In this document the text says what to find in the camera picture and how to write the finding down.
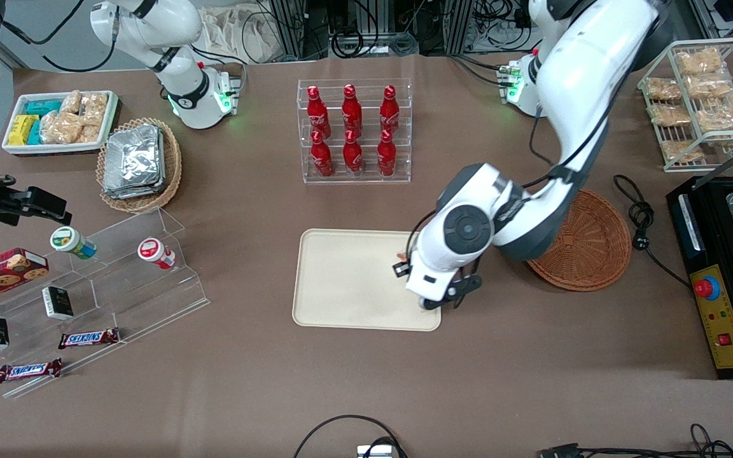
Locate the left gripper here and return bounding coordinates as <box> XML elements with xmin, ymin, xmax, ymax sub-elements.
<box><xmin>393</xmin><ymin>251</ymin><xmax>469</xmax><ymax>302</ymax></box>

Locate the white rectangular snack tray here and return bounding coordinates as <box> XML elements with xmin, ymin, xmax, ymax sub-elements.
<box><xmin>1</xmin><ymin>90</ymin><xmax>119</xmax><ymax>156</ymax></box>

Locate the beige plastic tray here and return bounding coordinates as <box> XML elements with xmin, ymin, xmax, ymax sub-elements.
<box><xmin>292</xmin><ymin>228</ymin><xmax>442</xmax><ymax>332</ymax></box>

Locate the oval light wicker basket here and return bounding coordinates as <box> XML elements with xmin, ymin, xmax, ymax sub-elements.
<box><xmin>96</xmin><ymin>117</ymin><xmax>183</xmax><ymax>214</ymax></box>

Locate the round brown wicker basket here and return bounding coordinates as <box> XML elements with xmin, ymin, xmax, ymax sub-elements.
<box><xmin>524</xmin><ymin>188</ymin><xmax>633</xmax><ymax>293</ymax></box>

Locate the green lid yogurt cup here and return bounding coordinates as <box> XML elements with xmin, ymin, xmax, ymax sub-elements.
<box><xmin>50</xmin><ymin>226</ymin><xmax>97</xmax><ymax>260</ymax></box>

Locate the yellow snack pack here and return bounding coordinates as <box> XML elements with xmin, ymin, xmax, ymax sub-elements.
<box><xmin>8</xmin><ymin>114</ymin><xmax>39</xmax><ymax>146</ymax></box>

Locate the red tartan cookie box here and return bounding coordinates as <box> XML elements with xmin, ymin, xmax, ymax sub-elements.
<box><xmin>0</xmin><ymin>247</ymin><xmax>50</xmax><ymax>311</ymax></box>

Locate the silver foil packet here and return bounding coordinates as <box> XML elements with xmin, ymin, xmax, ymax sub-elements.
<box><xmin>102</xmin><ymin>123</ymin><xmax>167</xmax><ymax>200</ymax></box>

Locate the clear acrylic bottle rack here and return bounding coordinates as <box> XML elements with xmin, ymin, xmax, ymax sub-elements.
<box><xmin>297</xmin><ymin>78</ymin><xmax>413</xmax><ymax>184</ymax></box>

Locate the red cola bottle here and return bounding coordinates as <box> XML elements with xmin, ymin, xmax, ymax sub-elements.
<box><xmin>311</xmin><ymin>130</ymin><xmax>334</xmax><ymax>177</ymax></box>
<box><xmin>343</xmin><ymin>129</ymin><xmax>364</xmax><ymax>176</ymax></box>
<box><xmin>380</xmin><ymin>85</ymin><xmax>400</xmax><ymax>133</ymax></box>
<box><xmin>342</xmin><ymin>84</ymin><xmax>363</xmax><ymax>135</ymax></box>
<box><xmin>307</xmin><ymin>86</ymin><xmax>331</xmax><ymax>137</ymax></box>
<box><xmin>377</xmin><ymin>129</ymin><xmax>398</xmax><ymax>177</ymax></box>

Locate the red lid yogurt cup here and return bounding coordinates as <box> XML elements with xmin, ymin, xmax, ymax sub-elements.
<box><xmin>137</xmin><ymin>237</ymin><xmax>176</xmax><ymax>270</ymax></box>

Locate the clear acrylic stepped shelf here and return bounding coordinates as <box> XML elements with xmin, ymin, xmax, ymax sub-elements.
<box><xmin>0</xmin><ymin>205</ymin><xmax>210</xmax><ymax>399</ymax></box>

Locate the brown Snickers bar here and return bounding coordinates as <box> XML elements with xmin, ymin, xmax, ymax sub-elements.
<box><xmin>58</xmin><ymin>327</ymin><xmax>120</xmax><ymax>350</ymax></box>
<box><xmin>0</xmin><ymin>358</ymin><xmax>63</xmax><ymax>384</ymax></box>

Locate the beige cloth bag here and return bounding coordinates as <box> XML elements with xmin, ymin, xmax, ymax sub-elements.
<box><xmin>200</xmin><ymin>5</ymin><xmax>281</xmax><ymax>64</ymax></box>

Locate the clear bag fried snack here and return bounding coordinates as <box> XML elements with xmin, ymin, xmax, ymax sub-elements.
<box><xmin>645</xmin><ymin>78</ymin><xmax>682</xmax><ymax>101</ymax></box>
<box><xmin>660</xmin><ymin>139</ymin><xmax>704</xmax><ymax>163</ymax></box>
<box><xmin>695</xmin><ymin>97</ymin><xmax>733</xmax><ymax>134</ymax></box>
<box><xmin>676</xmin><ymin>48</ymin><xmax>727</xmax><ymax>76</ymax></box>
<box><xmin>687</xmin><ymin>75</ymin><xmax>733</xmax><ymax>99</ymax></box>
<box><xmin>648</xmin><ymin>103</ymin><xmax>692</xmax><ymax>127</ymax></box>

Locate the red emergency stop button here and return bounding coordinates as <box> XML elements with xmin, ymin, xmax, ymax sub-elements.
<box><xmin>694</xmin><ymin>277</ymin><xmax>722</xmax><ymax>301</ymax></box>

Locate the black food warmer machine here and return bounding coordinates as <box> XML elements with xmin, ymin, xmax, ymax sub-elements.
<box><xmin>666</xmin><ymin>175</ymin><xmax>733</xmax><ymax>380</ymax></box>

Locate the yellow control panel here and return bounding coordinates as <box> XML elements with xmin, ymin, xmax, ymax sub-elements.
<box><xmin>689</xmin><ymin>264</ymin><xmax>733</xmax><ymax>370</ymax></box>

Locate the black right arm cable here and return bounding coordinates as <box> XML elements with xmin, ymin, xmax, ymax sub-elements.
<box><xmin>0</xmin><ymin>0</ymin><xmax>120</xmax><ymax>73</ymax></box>

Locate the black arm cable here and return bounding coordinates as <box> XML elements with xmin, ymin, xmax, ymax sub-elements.
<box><xmin>0</xmin><ymin>0</ymin><xmax>120</xmax><ymax>73</ymax></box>
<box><xmin>408</xmin><ymin>64</ymin><xmax>634</xmax><ymax>268</ymax></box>

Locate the black looped cable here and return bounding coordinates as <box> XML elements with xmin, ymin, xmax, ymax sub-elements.
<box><xmin>293</xmin><ymin>415</ymin><xmax>408</xmax><ymax>458</ymax></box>

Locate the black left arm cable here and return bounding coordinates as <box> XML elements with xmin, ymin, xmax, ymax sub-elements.
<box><xmin>408</xmin><ymin>64</ymin><xmax>634</xmax><ymax>268</ymax></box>

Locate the black cable with connector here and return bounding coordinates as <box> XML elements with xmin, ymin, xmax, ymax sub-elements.
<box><xmin>537</xmin><ymin>423</ymin><xmax>733</xmax><ymax>458</ymax></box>

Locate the black power cable with plug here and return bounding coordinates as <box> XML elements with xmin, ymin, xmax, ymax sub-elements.
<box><xmin>613</xmin><ymin>174</ymin><xmax>692</xmax><ymax>290</ymax></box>

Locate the aluminium frame post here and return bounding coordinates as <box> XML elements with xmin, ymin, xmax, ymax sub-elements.
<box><xmin>270</xmin><ymin>0</ymin><xmax>308</xmax><ymax>62</ymax></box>
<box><xmin>444</xmin><ymin>0</ymin><xmax>475</xmax><ymax>55</ymax></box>

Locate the white wire rack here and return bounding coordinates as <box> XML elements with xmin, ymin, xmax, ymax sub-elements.
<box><xmin>637</xmin><ymin>37</ymin><xmax>733</xmax><ymax>173</ymax></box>

